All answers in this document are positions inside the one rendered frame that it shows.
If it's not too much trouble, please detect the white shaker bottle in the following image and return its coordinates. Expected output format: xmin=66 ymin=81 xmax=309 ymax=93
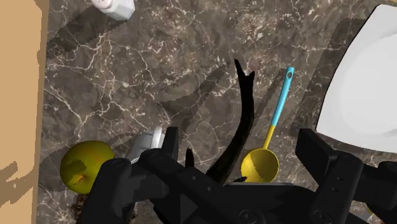
xmin=90 ymin=0 xmax=136 ymax=22

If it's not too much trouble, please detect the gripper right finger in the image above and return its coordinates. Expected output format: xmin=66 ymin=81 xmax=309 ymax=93
xmin=294 ymin=129 xmax=397 ymax=224

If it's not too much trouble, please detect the yellow green apple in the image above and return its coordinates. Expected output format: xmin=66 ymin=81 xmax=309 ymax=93
xmin=59 ymin=140 xmax=116 ymax=195

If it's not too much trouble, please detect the large white dish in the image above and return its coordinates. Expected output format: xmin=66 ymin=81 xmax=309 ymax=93
xmin=315 ymin=3 xmax=397 ymax=153

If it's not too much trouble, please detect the yellow scoop with blue handle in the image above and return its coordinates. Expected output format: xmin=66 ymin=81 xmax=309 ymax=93
xmin=240 ymin=66 xmax=295 ymax=184

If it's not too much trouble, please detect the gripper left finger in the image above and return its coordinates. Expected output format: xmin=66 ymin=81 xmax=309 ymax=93
xmin=81 ymin=126 xmax=249 ymax=224

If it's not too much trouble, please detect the black curved figure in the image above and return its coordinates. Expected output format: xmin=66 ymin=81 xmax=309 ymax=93
xmin=185 ymin=59 xmax=256 ymax=185

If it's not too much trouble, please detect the grey white cup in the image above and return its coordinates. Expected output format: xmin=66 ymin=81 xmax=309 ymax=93
xmin=128 ymin=126 xmax=165 ymax=164

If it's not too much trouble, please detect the brown speckled thing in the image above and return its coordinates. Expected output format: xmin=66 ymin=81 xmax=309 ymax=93
xmin=70 ymin=193 xmax=92 ymax=223

